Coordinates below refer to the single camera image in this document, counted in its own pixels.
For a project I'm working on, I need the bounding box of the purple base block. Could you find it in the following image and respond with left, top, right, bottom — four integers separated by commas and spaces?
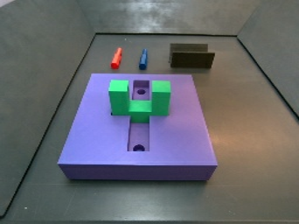
59, 73, 218, 180

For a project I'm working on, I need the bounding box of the black angle fixture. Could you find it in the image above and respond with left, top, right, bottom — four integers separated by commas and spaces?
170, 43, 215, 69

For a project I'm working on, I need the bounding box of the red peg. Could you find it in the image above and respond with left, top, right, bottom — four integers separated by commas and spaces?
111, 47, 123, 69

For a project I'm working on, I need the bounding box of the green U-shaped block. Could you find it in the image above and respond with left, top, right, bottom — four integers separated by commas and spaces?
108, 80, 172, 123

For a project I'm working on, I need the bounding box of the blue peg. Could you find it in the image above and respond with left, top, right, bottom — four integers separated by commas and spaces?
139, 49, 147, 70

